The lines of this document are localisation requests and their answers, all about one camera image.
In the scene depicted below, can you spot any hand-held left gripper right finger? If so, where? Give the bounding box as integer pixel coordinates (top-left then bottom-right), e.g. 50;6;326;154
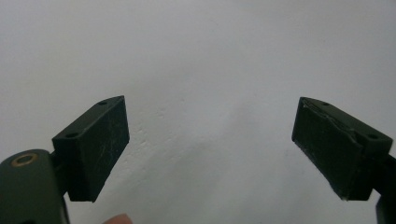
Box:
291;96;394;202

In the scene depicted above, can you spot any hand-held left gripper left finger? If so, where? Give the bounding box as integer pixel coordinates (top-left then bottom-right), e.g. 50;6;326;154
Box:
51;95;131;203

